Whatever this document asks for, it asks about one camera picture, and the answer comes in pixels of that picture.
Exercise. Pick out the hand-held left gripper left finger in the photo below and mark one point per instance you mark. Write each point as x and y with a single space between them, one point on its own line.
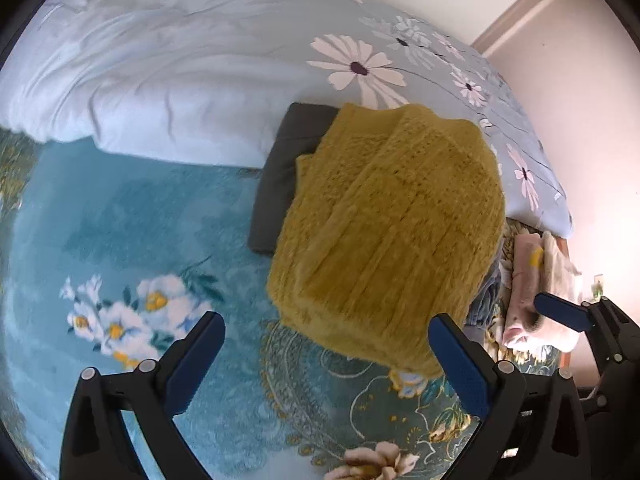
196 362

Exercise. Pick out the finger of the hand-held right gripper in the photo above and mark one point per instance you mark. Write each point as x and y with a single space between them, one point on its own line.
562 311

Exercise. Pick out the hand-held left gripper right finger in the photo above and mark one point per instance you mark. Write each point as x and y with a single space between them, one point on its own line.
460 367

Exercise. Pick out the mustard yellow knitted sweater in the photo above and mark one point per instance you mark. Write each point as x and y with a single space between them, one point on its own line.
390 230

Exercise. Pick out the cream folded garment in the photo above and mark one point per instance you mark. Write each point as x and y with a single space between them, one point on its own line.
560 265

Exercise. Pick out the cream pink fleece garment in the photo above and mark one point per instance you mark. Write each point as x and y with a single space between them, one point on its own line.
522 285

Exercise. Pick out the teal floral blanket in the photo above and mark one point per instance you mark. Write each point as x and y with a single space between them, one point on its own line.
125 220

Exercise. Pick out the dark charcoal folded garment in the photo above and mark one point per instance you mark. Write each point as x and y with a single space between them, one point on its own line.
285 180

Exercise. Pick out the light blue daisy print duvet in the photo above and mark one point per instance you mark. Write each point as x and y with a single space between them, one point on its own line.
175 75

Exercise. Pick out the wall socket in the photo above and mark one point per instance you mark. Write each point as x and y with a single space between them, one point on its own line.
598 285

